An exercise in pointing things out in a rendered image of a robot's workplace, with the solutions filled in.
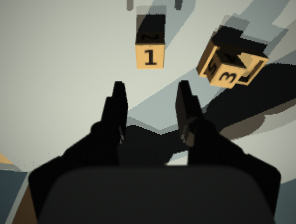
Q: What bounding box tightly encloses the tan cube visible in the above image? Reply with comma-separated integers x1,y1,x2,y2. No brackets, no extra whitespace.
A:
205,50,247,88
135,32,165,69

